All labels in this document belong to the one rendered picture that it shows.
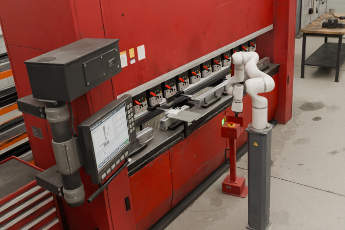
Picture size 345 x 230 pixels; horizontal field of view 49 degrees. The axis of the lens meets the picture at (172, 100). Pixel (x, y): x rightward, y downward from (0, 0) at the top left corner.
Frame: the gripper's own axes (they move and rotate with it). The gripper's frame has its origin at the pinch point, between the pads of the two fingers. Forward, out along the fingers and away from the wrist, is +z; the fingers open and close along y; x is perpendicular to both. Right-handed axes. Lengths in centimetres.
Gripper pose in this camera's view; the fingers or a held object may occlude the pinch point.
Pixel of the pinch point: (236, 115)
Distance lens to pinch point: 372.9
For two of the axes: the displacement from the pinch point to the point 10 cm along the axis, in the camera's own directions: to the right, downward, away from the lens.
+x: 4.4, -3.8, 8.2
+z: 0.0, 9.1, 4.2
